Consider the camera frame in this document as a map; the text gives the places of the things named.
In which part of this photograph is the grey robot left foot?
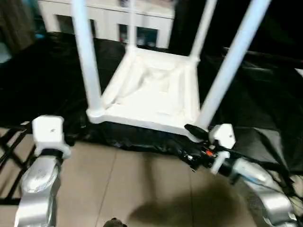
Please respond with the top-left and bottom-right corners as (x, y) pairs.
(105, 217), (126, 227)

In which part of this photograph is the long black bar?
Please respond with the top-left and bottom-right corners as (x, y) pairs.
(223, 46), (303, 60)

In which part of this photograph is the white glass-door cabinet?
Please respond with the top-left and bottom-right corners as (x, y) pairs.
(37, 0), (176, 50)

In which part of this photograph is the dark folding stand frame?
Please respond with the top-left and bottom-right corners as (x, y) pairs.
(0, 121), (32, 207)

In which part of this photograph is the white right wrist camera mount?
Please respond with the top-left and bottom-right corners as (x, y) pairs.
(207, 122), (237, 175)

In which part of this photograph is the white plastic table top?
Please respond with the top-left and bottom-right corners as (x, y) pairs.
(85, 45), (212, 144)

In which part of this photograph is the white plastic table leg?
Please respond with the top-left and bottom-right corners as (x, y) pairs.
(187, 0), (219, 61)
(127, 0), (140, 52)
(199, 0), (273, 132)
(71, 0), (103, 119)

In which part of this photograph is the grey curtain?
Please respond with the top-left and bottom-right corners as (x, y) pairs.
(0, 0), (36, 52)

